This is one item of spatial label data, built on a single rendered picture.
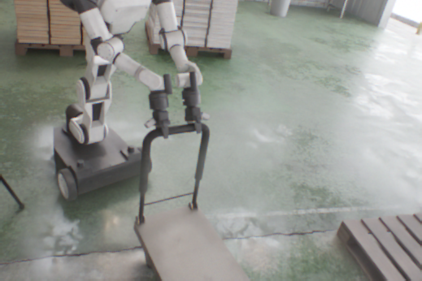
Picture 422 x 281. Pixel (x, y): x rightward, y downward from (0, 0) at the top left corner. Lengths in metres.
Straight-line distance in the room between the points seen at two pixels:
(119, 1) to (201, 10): 3.07
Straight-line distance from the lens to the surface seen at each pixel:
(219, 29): 4.90
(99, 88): 2.25
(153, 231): 1.95
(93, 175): 2.32
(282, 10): 8.30
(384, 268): 2.34
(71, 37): 4.53
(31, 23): 4.52
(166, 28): 1.89
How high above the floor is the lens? 1.63
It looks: 29 degrees down
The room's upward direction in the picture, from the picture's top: 9 degrees clockwise
